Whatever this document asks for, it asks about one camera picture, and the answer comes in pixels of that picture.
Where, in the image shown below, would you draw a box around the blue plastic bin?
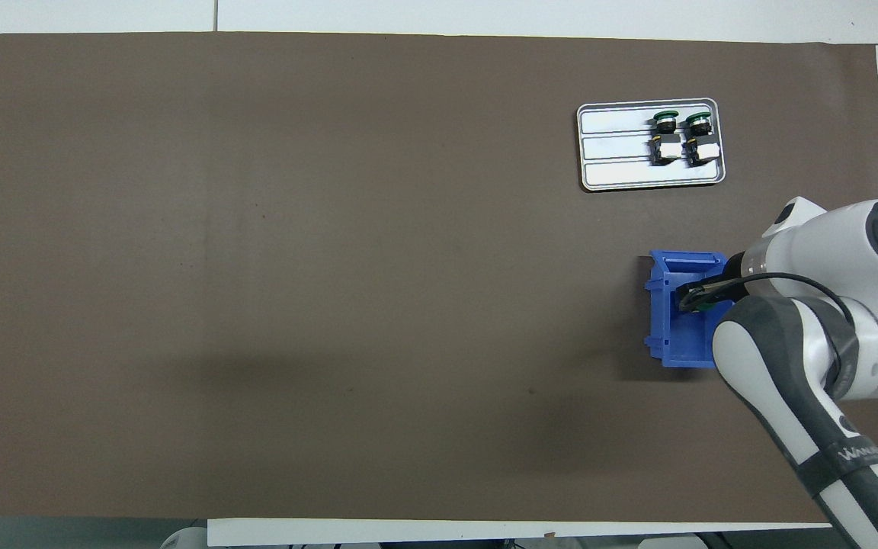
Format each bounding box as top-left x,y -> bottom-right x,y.
644,249 -> 741,371

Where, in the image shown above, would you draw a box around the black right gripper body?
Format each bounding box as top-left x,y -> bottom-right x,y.
719,252 -> 752,287

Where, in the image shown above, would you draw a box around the brown table mat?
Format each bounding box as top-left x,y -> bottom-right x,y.
0,32 -> 878,525

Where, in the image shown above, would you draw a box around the grey metal tray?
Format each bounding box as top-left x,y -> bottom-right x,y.
576,98 -> 727,193

